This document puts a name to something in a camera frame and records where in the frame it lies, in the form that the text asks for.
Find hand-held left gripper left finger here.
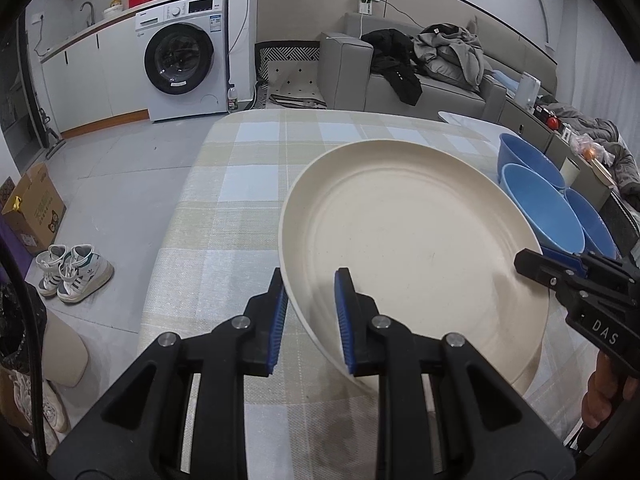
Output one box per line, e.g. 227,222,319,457
47,268,289,480

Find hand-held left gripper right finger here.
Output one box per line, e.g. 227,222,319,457
334,267,577,480

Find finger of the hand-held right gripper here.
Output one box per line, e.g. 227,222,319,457
580,251,640,288
514,248,601,293

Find blue bowl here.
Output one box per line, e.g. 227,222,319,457
501,163,586,257
563,188,619,261
498,133,561,186

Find cream plate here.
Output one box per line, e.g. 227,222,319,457
278,140,551,397

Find person's right hand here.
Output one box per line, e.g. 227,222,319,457
581,354,626,431

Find beige tumbler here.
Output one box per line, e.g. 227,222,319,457
559,155,582,192

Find clear plastic bag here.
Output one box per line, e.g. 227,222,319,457
574,134,612,162

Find grey blanket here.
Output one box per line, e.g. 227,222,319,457
549,104,640,198

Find grey side cabinet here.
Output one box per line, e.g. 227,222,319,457
500,97,573,161

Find marble coffee table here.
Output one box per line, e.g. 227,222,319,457
438,110,507,137

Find grey sofa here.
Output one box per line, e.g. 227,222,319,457
319,12,559,128

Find white green sneaker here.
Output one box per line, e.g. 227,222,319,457
56,244,115,304
35,244,68,297

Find beige stool seat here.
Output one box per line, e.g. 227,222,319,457
42,309,90,389

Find grey clothes pile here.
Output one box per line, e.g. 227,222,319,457
412,23,495,92

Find white shoe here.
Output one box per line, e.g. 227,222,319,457
9,369,69,442

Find black jacket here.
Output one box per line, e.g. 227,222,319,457
360,28,424,107

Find folded patterned mat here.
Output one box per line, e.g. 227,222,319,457
254,40,327,110

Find white washing machine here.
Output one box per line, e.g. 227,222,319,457
134,0,231,122

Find black trash bag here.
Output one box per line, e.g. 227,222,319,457
0,280,49,377

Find cardboard box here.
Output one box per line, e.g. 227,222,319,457
1,162,67,257

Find white kitchen counter cabinets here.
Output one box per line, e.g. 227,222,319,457
39,9,151,137

